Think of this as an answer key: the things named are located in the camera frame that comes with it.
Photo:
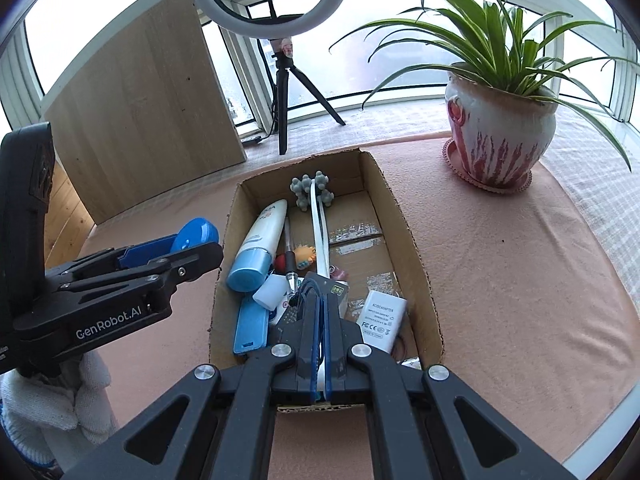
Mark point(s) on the white head massager grey balls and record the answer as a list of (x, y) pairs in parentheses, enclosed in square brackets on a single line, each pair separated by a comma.
[(317, 220)]

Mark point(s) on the blue card holder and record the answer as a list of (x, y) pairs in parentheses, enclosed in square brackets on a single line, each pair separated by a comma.
[(252, 325)]

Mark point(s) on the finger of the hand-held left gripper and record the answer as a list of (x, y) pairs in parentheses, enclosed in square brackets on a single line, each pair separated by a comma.
[(145, 252), (190, 262)]

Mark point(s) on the cardboard box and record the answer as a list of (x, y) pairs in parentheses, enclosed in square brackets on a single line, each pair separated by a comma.
[(400, 240)]

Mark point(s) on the green spider plant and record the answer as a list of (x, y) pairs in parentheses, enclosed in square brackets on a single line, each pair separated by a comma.
[(490, 35)]

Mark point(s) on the pink pot saucer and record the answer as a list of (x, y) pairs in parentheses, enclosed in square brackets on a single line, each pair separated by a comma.
[(480, 184)]

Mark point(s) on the person's left hand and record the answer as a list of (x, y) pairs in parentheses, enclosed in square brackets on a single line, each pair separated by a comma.
[(50, 410)]

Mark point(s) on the red white flower pot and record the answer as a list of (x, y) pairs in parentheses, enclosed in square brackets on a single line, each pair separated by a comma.
[(500, 130)]

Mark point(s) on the white lotion tube blue cap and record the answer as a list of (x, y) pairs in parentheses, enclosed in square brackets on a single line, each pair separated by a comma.
[(265, 235)]

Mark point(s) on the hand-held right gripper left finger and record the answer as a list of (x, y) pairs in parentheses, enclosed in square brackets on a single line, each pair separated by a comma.
[(312, 350)]

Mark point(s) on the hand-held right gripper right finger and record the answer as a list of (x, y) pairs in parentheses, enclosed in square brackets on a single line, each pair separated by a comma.
[(328, 360)]

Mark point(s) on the blue round tape measure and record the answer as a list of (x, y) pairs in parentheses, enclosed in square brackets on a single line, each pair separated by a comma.
[(197, 232)]

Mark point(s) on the white charger adapter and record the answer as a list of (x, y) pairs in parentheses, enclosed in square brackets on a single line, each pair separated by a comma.
[(382, 317)]

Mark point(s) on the wooden board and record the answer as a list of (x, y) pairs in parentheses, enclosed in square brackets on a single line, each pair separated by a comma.
[(140, 110)]

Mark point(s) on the black tripod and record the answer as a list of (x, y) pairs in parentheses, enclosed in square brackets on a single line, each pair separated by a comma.
[(282, 110)]

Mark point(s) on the white checked cloth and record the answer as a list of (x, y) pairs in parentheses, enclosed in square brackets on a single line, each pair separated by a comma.
[(600, 200)]

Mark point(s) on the clear pen black cap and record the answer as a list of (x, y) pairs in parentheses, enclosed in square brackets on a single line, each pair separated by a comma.
[(289, 245)]

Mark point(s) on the white translucent block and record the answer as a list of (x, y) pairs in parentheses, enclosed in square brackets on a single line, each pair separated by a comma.
[(270, 292)]

